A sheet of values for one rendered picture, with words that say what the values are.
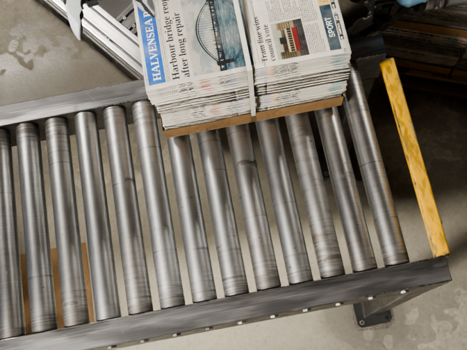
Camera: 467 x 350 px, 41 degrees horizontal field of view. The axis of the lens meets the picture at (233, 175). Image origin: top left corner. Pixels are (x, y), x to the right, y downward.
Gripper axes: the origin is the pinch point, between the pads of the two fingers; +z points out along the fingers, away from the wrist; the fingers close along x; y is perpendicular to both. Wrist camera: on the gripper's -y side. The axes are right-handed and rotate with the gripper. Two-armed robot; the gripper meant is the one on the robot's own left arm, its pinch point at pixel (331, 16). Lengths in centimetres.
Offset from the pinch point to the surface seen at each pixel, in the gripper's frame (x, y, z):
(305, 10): 12.8, 26.3, 10.2
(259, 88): 22.8, 18.4, 20.7
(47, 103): 10, 3, 66
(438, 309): 65, -77, -27
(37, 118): 13, 3, 68
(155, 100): 23, 22, 40
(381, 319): 65, -76, -8
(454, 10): -9.4, -25.5, -38.4
